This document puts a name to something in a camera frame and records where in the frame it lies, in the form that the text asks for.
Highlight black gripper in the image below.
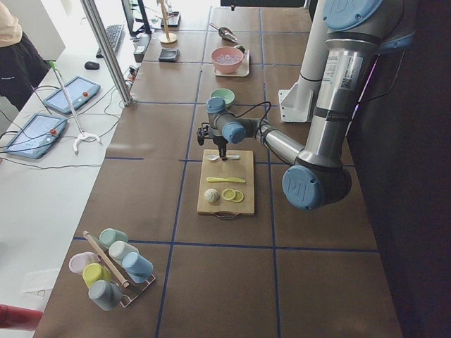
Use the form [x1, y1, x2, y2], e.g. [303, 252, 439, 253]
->
[211, 134, 228, 161]

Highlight white ceramic spoon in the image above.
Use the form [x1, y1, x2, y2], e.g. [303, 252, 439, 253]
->
[205, 154, 240, 162]

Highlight stainless steel ice scoop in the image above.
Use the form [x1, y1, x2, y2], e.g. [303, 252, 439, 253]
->
[209, 23, 237, 44]

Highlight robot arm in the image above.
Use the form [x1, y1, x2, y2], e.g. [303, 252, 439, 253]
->
[197, 1, 418, 210]

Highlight green bowl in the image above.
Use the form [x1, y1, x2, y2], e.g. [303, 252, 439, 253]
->
[210, 88, 235, 108]

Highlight pink bowl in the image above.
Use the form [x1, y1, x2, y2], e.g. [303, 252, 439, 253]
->
[211, 46, 244, 74]

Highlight clear ice cubes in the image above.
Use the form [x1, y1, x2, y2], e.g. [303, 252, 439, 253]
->
[214, 54, 242, 65]

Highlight yellow plastic knife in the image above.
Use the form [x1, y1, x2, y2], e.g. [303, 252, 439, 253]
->
[206, 177, 247, 184]

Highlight wooden cutting board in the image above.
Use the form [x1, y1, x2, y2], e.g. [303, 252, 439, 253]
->
[197, 149, 255, 215]

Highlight white steamed bun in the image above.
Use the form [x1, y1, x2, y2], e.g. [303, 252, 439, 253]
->
[204, 188, 221, 204]

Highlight white square tray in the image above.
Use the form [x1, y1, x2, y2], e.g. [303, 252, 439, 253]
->
[211, 47, 249, 77]

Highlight green lime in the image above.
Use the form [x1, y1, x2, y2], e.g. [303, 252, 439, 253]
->
[234, 45, 245, 53]

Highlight dark square dish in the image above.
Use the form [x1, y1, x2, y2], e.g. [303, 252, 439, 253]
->
[158, 48, 180, 63]

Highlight white grabber stick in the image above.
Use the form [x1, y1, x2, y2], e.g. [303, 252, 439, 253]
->
[49, 61, 101, 155]

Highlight green cup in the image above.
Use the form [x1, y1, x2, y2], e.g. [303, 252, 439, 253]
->
[99, 228, 129, 249]

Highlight white cup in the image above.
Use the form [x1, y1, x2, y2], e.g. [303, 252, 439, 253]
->
[109, 240, 139, 265]

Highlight blue cup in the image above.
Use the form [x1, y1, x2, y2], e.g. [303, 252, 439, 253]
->
[122, 252, 154, 283]

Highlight teach pendant far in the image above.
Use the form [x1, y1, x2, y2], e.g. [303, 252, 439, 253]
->
[43, 76, 101, 115]

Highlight teach pendant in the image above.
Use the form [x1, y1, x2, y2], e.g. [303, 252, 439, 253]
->
[43, 76, 101, 115]
[3, 113, 68, 159]

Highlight black keyboard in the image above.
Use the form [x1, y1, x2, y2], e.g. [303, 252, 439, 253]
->
[106, 24, 125, 54]

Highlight black computer mouse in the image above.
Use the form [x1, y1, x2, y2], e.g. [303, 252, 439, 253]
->
[84, 61, 100, 70]

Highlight black monitor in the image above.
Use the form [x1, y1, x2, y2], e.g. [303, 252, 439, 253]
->
[121, 0, 152, 37]

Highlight yellow cup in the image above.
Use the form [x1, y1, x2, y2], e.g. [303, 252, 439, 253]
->
[82, 263, 112, 288]

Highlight pink cup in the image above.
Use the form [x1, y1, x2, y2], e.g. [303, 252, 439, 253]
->
[68, 251, 98, 274]

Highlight teach pendant near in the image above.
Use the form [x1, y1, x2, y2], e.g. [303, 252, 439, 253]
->
[3, 113, 68, 159]

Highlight grey cup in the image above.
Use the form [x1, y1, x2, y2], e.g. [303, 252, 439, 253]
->
[88, 280, 123, 311]

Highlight person in dark trousers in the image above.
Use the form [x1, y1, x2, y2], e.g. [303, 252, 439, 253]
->
[0, 4, 50, 110]

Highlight red object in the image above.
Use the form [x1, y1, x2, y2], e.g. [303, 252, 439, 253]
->
[1, 304, 43, 331]

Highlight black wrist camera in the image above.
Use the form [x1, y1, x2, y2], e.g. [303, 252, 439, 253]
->
[197, 122, 211, 146]

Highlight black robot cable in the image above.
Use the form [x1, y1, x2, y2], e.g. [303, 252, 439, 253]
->
[232, 101, 273, 134]

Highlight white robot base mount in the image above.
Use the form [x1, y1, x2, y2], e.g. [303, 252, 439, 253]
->
[278, 79, 315, 123]

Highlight wooden rack handle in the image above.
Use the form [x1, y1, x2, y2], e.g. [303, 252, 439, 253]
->
[83, 231, 130, 288]

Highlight wire cup rack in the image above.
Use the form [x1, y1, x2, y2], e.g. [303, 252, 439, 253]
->
[84, 251, 156, 309]

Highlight aluminium frame post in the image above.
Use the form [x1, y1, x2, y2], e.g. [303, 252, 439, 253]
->
[80, 0, 132, 106]

